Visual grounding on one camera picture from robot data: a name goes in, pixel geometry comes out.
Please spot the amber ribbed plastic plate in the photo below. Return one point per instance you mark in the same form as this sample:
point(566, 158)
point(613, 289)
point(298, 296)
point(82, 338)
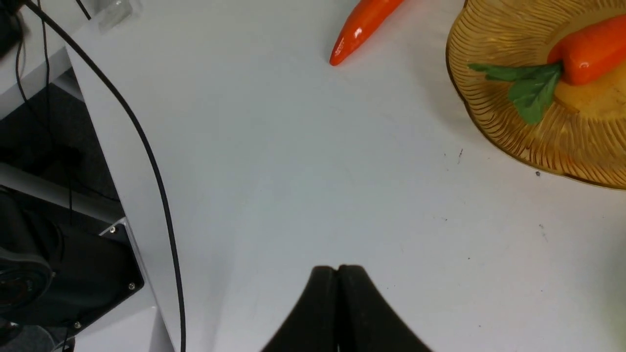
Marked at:
point(582, 135)

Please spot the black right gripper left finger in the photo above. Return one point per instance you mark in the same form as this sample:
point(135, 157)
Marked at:
point(310, 326)

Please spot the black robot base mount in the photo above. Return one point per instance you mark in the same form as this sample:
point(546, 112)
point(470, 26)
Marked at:
point(59, 276)

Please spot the toy carrot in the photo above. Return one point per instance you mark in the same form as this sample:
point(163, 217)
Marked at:
point(360, 25)
point(577, 59)

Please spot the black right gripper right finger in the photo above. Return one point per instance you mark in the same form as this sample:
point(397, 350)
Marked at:
point(365, 321)

